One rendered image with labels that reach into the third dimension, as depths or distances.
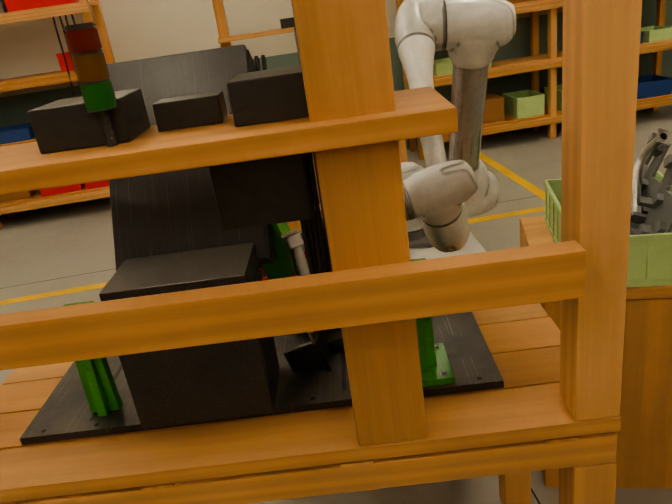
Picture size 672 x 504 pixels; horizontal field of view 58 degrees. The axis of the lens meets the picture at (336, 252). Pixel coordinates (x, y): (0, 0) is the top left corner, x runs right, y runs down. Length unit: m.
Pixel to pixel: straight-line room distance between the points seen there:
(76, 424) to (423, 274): 0.91
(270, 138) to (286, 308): 0.29
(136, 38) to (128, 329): 6.00
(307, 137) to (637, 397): 1.60
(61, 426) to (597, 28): 1.36
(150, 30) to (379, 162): 6.06
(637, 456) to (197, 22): 5.82
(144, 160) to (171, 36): 5.96
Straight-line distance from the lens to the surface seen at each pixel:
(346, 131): 0.96
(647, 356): 2.18
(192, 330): 1.10
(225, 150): 0.98
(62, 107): 1.13
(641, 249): 2.01
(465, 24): 1.73
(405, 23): 1.72
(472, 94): 1.86
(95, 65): 1.08
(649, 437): 2.38
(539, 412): 1.36
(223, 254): 1.34
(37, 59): 7.26
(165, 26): 6.95
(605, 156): 1.11
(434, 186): 1.34
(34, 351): 1.21
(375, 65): 0.99
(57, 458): 1.52
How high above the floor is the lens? 1.72
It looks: 22 degrees down
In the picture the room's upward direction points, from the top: 8 degrees counter-clockwise
